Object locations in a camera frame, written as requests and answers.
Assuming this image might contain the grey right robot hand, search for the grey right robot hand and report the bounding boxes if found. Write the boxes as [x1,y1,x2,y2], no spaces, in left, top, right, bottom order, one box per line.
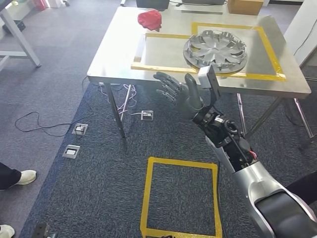
[153,71,205,121]

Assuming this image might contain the silver wheel hubcap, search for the silver wheel hubcap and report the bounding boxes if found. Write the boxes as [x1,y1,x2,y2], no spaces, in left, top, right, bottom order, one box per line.
[183,29,248,73]

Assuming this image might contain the red bag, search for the red bag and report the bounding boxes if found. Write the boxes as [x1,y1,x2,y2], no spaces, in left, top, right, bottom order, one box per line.
[137,9,162,32]

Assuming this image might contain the pale grey table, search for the pale grey table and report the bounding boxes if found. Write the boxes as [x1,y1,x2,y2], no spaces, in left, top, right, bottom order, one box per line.
[86,5,315,140]

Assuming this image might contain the brown cardboard box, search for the brown cardboard box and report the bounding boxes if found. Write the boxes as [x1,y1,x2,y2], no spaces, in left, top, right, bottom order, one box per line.
[227,0,264,16]

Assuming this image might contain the steel floor socket with plug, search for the steel floor socket with plug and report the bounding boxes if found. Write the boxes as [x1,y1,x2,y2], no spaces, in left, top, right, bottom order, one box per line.
[72,123,88,136]

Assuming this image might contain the white panel steel desk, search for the white panel steel desk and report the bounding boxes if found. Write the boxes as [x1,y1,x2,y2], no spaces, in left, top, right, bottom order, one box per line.
[283,0,317,81]

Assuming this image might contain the person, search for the person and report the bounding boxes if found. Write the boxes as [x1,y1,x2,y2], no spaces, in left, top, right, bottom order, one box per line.
[286,171,317,206]
[0,162,37,238]

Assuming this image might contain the black flat device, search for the black flat device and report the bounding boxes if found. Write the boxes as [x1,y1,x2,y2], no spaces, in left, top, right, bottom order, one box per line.
[2,20,26,35]

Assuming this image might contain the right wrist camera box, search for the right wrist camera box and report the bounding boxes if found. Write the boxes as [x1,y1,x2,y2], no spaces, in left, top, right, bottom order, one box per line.
[197,64,221,108]

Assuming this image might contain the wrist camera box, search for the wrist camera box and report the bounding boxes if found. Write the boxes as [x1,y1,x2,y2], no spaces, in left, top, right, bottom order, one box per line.
[197,64,221,108]
[31,223,50,238]

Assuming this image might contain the white floor cables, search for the white floor cables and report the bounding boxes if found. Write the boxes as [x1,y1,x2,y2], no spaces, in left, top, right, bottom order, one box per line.
[98,82,149,116]

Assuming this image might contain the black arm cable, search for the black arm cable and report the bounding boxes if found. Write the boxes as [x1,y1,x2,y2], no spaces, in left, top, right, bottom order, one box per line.
[216,164,223,238]

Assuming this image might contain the thin black hanging cable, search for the thin black hanging cable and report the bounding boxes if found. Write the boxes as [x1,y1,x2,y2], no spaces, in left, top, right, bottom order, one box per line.
[293,28,317,57]

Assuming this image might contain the black floor cable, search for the black floor cable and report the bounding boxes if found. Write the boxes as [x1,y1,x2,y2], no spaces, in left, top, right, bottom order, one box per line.
[14,76,94,138]

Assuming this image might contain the white workbench frame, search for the white workbench frame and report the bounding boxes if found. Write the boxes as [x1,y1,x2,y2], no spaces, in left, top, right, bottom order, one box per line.
[0,7,42,72]

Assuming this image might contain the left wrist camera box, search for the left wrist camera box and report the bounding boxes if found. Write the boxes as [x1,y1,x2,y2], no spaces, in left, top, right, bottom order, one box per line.
[31,223,50,238]

